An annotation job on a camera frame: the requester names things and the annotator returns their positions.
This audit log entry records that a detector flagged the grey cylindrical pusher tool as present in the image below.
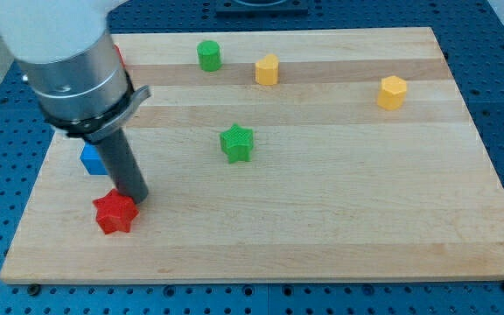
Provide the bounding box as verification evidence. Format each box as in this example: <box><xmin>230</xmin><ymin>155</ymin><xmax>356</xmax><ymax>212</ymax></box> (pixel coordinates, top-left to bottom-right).
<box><xmin>94</xmin><ymin>129</ymin><xmax>149</xmax><ymax>204</ymax></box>

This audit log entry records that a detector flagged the red star block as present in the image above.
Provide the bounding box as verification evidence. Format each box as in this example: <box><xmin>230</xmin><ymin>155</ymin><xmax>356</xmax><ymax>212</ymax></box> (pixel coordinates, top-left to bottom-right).
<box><xmin>92</xmin><ymin>189</ymin><xmax>139</xmax><ymax>235</ymax></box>

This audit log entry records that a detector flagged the red block behind arm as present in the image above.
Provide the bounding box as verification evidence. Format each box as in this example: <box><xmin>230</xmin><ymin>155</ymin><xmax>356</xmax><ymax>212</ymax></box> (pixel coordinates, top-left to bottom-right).
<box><xmin>114</xmin><ymin>45</ymin><xmax>125</xmax><ymax>68</ymax></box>

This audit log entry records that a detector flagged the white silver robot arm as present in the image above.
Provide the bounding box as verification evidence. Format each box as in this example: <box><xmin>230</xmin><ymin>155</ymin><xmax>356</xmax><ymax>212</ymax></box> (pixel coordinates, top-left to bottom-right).
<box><xmin>0</xmin><ymin>0</ymin><xmax>151</xmax><ymax>203</ymax></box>

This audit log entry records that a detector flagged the green star block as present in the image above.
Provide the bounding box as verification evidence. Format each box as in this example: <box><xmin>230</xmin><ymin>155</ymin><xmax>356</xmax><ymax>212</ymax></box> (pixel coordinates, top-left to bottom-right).
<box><xmin>220</xmin><ymin>123</ymin><xmax>254</xmax><ymax>164</ymax></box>

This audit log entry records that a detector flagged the blue cube block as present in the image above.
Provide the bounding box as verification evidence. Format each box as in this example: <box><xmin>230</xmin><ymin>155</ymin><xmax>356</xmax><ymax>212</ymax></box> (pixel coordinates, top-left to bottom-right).
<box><xmin>80</xmin><ymin>143</ymin><xmax>108</xmax><ymax>175</ymax></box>

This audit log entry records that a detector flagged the green cylinder block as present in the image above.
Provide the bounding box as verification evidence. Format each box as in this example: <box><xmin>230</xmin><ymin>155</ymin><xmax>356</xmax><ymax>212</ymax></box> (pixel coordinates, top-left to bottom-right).
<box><xmin>196</xmin><ymin>40</ymin><xmax>222</xmax><ymax>72</ymax></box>

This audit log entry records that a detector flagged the yellow heart block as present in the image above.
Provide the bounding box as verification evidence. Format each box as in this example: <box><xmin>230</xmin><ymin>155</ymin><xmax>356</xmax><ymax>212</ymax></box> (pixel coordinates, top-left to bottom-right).
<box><xmin>255</xmin><ymin>53</ymin><xmax>279</xmax><ymax>86</ymax></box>

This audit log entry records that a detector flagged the wooden board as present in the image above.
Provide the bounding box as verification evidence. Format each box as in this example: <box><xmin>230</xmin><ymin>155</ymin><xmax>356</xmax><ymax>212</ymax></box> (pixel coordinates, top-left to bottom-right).
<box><xmin>0</xmin><ymin>27</ymin><xmax>504</xmax><ymax>284</ymax></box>

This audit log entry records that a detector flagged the yellow hexagon block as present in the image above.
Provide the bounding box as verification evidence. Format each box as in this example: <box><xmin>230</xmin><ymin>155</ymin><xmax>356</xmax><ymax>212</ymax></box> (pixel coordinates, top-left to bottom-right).
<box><xmin>376</xmin><ymin>75</ymin><xmax>408</xmax><ymax>110</ymax></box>

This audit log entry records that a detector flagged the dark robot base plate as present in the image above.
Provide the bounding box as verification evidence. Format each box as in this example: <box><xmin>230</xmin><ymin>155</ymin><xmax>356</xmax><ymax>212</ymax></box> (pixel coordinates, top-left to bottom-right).
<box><xmin>214</xmin><ymin>0</ymin><xmax>310</xmax><ymax>16</ymax></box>

